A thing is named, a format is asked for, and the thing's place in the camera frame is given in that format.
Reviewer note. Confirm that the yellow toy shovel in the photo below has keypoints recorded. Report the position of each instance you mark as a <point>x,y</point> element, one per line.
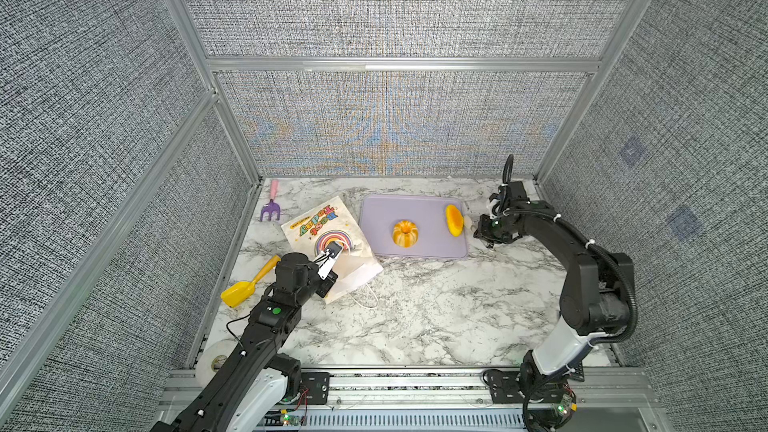
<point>238,293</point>

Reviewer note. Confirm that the yellow ring fake bread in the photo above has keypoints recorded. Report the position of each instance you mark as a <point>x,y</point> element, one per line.
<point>405,234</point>

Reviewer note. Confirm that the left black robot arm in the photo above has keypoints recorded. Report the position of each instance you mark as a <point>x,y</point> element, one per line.
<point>256,377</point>

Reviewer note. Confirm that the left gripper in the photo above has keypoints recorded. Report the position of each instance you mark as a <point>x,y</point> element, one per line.
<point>326,284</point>

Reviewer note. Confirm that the purple toy rake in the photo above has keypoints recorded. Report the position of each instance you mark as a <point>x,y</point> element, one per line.
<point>271,210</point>

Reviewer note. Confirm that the lilac plastic tray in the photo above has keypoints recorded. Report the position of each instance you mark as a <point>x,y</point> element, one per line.
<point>379,214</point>

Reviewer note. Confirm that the white tape roll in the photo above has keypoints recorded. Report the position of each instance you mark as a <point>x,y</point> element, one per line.
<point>212,360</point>

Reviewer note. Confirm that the white paper gift bag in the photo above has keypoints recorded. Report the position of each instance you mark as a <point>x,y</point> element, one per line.
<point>328,231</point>

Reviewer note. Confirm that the yellow oval fake bread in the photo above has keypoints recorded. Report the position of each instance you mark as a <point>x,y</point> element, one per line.
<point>454,220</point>

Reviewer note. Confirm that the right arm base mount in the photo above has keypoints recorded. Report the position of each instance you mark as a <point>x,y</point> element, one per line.
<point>548,402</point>

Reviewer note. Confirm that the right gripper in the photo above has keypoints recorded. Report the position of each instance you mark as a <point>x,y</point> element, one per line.
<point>482,232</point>

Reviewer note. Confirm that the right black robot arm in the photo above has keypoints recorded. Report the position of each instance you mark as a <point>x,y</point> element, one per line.
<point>598,302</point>

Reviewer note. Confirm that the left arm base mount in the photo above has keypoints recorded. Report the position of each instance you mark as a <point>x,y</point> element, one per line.
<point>310,388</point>

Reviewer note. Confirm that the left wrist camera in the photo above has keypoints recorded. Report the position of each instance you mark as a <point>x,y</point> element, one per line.
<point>327,259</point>

